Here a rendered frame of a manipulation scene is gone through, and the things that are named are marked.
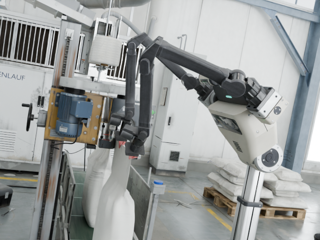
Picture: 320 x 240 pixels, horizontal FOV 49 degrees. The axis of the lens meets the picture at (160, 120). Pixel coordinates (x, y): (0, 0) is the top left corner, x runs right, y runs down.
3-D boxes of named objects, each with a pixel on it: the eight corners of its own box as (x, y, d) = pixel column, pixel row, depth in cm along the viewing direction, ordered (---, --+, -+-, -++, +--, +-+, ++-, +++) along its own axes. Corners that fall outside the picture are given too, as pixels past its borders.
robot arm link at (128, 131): (147, 134, 167) (151, 123, 174) (125, 124, 166) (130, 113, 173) (138, 150, 174) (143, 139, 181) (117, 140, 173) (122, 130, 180)
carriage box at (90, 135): (97, 145, 224) (105, 96, 222) (41, 138, 214) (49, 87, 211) (93, 138, 248) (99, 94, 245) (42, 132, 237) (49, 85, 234)
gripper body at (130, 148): (124, 143, 184) (128, 135, 178) (143, 145, 187) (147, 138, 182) (125, 154, 180) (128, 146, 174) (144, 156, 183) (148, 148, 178)
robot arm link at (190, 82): (141, 26, 187) (140, 25, 197) (124, 46, 189) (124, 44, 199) (200, 82, 199) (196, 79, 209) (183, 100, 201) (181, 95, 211)
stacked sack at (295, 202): (310, 212, 493) (312, 201, 491) (269, 209, 472) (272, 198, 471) (290, 201, 533) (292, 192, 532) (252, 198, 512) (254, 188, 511)
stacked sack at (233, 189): (274, 201, 473) (277, 190, 472) (232, 198, 450) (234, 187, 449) (256, 191, 513) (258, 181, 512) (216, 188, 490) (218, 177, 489)
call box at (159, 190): (164, 194, 228) (165, 185, 228) (152, 193, 226) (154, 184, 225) (160, 190, 236) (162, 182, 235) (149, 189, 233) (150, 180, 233)
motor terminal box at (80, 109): (91, 123, 199) (94, 102, 198) (74, 121, 192) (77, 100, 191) (83, 120, 204) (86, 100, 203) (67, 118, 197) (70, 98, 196)
